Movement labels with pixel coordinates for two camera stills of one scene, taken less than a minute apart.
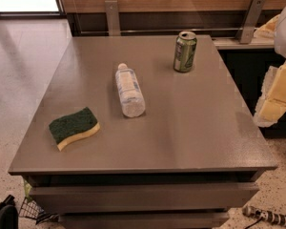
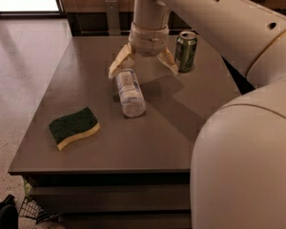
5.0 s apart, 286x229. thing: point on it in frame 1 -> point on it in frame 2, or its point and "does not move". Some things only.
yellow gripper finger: x=277 y=93 -> x=125 y=52
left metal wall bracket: x=112 y=17 does not move
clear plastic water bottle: x=130 y=92 does not move
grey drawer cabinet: x=192 y=156 does not move
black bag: x=6 y=215 does not move
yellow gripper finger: x=267 y=30 -> x=166 y=57
